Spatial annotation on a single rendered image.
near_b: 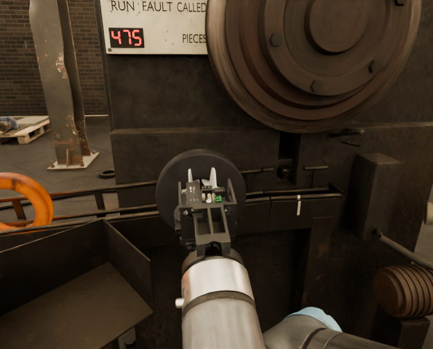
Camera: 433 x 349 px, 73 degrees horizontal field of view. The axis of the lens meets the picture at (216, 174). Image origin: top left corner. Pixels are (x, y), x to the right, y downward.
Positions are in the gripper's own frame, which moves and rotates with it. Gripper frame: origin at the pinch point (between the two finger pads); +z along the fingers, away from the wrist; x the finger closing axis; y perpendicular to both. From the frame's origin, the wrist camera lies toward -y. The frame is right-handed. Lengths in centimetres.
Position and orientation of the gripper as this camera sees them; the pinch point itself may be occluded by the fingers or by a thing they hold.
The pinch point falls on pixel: (200, 183)
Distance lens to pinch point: 50.8
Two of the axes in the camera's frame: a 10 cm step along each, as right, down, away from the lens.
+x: -9.9, 0.6, -1.0
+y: 0.1, -8.1, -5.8
